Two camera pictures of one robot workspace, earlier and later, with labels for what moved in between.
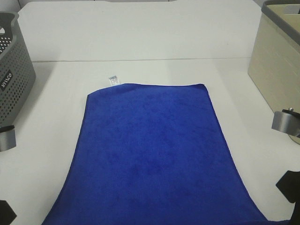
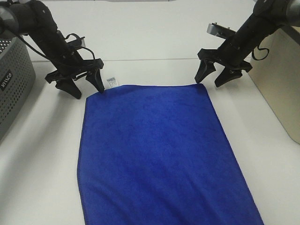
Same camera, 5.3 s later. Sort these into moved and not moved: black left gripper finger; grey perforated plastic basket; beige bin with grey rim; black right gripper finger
Moved: black left gripper finger; black right gripper finger
Not moved: grey perforated plastic basket; beige bin with grey rim
